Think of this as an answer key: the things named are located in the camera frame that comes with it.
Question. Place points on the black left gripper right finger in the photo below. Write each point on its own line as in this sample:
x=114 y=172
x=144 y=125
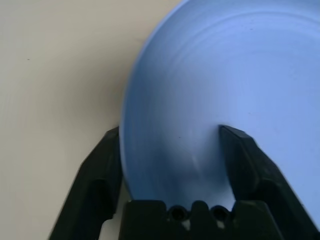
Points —
x=255 y=175

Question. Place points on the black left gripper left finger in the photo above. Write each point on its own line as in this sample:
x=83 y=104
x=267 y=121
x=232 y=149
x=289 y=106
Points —
x=92 y=190

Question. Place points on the blue plastic plate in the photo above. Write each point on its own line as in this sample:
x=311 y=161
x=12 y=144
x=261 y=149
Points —
x=212 y=75

